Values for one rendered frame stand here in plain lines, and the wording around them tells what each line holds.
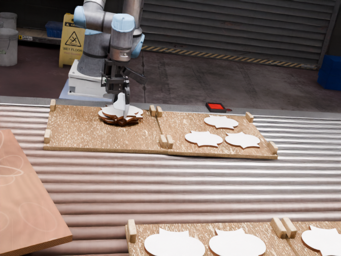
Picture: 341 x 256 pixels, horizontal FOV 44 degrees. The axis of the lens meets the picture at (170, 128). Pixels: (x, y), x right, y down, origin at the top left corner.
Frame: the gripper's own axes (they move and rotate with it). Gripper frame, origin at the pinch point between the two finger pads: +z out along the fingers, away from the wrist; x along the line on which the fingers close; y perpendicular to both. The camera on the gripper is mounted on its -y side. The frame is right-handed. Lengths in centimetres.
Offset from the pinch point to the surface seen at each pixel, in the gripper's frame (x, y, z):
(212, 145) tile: 27.6, -24.3, 3.5
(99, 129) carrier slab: 5.1, 10.0, 4.5
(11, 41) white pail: -350, -25, 70
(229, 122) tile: 12.5, -43.3, 3.5
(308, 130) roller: 22, -80, 7
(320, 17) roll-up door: -303, -449, 19
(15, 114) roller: -18.6, 34.3, 6.6
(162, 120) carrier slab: 2.9, -17.3, 4.5
